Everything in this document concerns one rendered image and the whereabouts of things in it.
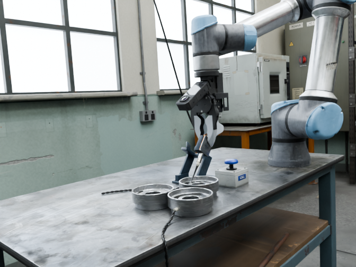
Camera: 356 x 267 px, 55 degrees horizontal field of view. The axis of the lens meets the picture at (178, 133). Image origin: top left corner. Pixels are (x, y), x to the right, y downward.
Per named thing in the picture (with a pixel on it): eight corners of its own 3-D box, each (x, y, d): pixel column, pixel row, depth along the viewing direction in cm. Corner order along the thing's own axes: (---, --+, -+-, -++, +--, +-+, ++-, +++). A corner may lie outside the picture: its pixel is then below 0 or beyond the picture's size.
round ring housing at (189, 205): (186, 201, 86) (185, 185, 86) (222, 207, 80) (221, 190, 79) (159, 213, 78) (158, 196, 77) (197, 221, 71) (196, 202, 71)
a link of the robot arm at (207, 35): (224, 13, 93) (196, 12, 91) (226, 54, 94) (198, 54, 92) (212, 20, 101) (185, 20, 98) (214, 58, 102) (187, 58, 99)
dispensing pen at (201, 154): (183, 177, 93) (203, 124, 99) (192, 183, 96) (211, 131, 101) (188, 178, 92) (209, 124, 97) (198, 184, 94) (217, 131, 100)
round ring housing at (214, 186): (227, 193, 91) (226, 178, 90) (202, 203, 83) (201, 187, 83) (196, 188, 98) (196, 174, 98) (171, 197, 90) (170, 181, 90)
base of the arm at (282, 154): (279, 158, 136) (278, 133, 135) (317, 161, 125) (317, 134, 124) (260, 165, 125) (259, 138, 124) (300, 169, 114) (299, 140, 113)
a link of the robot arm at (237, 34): (239, 29, 108) (207, 29, 104) (259, 20, 97) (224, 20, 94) (240, 54, 108) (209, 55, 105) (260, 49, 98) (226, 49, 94)
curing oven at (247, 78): (266, 126, 294) (264, 51, 288) (211, 126, 336) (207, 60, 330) (296, 121, 339) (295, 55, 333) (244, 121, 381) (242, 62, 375)
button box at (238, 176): (236, 188, 95) (234, 171, 95) (215, 185, 100) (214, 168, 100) (250, 182, 101) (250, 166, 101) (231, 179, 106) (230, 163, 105)
